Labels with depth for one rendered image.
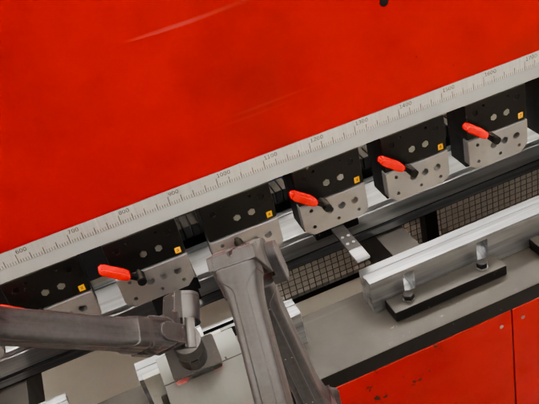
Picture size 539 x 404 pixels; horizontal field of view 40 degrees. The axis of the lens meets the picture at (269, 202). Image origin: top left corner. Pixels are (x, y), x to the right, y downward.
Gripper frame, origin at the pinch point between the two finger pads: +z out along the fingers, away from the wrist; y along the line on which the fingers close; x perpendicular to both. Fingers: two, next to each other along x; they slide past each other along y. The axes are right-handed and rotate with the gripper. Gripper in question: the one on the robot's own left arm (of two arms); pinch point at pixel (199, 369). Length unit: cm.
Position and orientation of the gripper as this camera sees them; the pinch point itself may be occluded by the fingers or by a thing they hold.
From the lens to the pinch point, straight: 161.9
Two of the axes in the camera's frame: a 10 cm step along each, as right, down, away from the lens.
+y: -9.2, 3.5, -1.5
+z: 0.5, 4.9, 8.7
